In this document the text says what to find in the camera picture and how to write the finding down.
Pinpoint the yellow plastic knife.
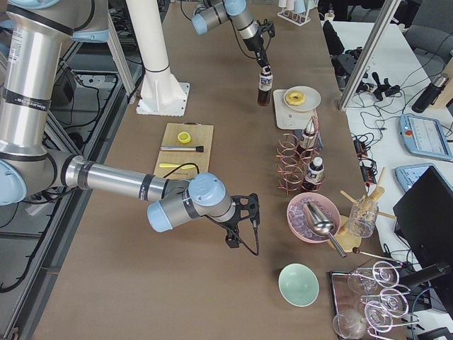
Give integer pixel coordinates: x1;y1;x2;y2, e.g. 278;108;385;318
159;163;196;169

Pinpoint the steel ice scoop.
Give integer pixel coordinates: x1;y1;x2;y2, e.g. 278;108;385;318
303;201;347;258

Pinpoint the teach pendant tablet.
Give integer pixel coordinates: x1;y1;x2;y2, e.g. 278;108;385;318
394;162;447;192
398;114;452;161

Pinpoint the white tray bear drawing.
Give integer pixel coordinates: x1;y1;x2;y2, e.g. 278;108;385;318
273;89;315;130

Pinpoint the glazed donut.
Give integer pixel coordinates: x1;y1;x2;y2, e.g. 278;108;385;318
285;91;306;106

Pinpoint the white round plate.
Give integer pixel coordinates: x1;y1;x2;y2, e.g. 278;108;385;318
283;86;321;112

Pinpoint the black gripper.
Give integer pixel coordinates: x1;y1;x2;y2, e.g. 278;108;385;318
243;33;270;69
219;213;248;249

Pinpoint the white cup rack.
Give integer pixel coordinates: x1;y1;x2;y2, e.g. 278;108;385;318
277;0;318;26

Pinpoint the black laptop monitor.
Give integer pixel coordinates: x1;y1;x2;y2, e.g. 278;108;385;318
393;166;452;281

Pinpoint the wooden cup stand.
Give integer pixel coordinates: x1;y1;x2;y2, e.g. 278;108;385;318
338;167;396;253

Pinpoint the wine glass rack tray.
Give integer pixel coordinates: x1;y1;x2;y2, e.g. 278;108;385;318
329;255;419;339

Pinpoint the tea bottle in rack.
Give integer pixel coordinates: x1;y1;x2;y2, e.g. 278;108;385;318
299;125;316;151

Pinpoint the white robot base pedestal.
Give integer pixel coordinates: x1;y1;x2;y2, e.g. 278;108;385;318
127;0;190;117

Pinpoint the tea bottle white cap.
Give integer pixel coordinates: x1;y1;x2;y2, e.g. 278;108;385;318
257;66;273;106

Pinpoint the tea bottle at edge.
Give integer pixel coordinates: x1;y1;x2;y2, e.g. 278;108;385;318
302;157;324;191

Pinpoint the aluminium frame post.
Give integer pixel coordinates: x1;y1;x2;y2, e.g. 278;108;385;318
338;0;401;112

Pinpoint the copper wire bottle rack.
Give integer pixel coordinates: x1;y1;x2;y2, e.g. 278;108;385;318
276;116;325;195

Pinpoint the black thermos bottle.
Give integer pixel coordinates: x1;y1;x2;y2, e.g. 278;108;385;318
411;73;449;113

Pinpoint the wooden cutting board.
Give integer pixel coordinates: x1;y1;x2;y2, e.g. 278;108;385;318
154;123;214;177

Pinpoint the glass jar on stand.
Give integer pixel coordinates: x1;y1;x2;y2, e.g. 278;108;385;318
347;198;378;238

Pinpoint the half lemon slice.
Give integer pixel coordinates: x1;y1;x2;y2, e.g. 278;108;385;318
177;131;192;145

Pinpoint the pink bowl of ice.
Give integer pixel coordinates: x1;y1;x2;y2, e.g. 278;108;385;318
287;193;340;244

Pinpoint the mint green bowl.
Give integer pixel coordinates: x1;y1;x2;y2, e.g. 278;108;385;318
278;263;319;307

